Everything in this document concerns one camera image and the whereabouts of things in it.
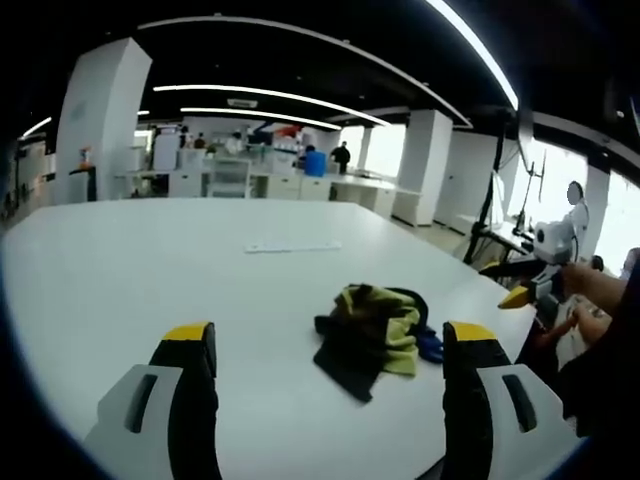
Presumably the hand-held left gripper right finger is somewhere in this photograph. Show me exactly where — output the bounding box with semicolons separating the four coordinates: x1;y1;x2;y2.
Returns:
441;320;566;480

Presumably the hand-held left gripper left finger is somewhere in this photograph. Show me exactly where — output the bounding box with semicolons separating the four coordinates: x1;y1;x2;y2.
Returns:
83;321;224;480

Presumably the green and black garment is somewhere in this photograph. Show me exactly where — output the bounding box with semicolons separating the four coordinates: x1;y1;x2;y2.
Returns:
313;283;445;404

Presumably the person's right hand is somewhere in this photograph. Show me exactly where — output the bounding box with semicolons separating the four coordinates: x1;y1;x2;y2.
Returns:
562;261;629;315

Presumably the black tripod stand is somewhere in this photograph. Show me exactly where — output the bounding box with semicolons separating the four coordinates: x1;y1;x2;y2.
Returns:
462;113;516;265

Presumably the white square pillar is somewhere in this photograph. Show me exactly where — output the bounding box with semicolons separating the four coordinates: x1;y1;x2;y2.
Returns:
393;109;454;227

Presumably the white low cabinet row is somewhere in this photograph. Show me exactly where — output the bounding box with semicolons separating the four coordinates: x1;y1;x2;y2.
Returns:
167;169;424;227

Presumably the white flat strip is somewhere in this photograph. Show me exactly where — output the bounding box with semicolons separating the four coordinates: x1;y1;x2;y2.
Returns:
244;240;344;255

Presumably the long ceiling light strip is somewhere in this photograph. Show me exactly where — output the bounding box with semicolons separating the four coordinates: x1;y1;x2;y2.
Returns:
426;0;521;112
178;105;344;132
151;83;392;127

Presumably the blue barrel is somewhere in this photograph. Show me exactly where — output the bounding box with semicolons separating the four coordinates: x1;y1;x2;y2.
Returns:
304;149;328;178

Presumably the white shelf trolley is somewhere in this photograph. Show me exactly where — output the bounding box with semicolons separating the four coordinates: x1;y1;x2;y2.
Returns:
201;155;253;199

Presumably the wide white pillar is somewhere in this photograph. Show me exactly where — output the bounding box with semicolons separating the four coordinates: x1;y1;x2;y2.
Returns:
53;37;154;204

